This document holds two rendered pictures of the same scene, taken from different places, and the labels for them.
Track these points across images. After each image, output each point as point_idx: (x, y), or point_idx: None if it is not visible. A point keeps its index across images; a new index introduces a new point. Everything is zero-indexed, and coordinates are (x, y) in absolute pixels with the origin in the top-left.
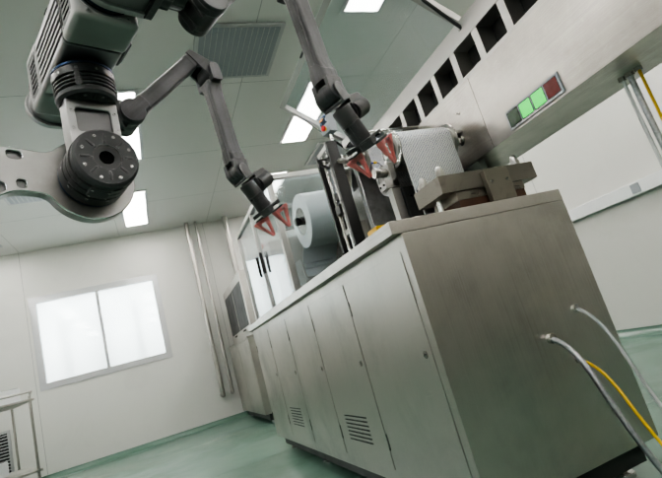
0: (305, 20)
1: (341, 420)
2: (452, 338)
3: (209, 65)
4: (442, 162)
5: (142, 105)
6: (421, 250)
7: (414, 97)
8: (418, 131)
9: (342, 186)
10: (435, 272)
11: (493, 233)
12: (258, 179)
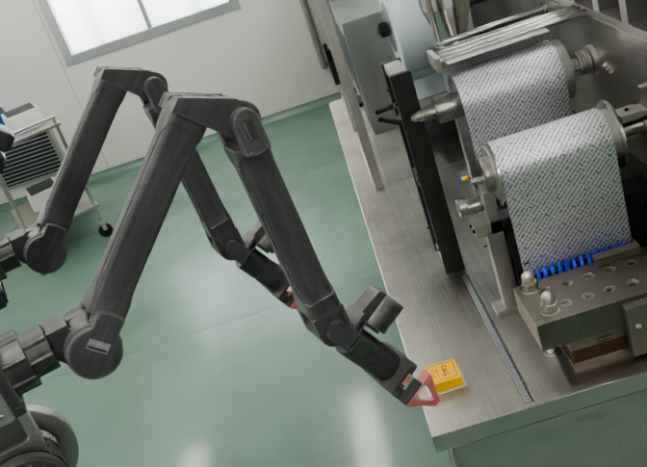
0: (272, 223)
1: None
2: None
3: (145, 90)
4: (585, 203)
5: (57, 241)
6: (480, 465)
7: None
8: (546, 146)
9: (420, 158)
10: None
11: (609, 425)
12: (261, 246)
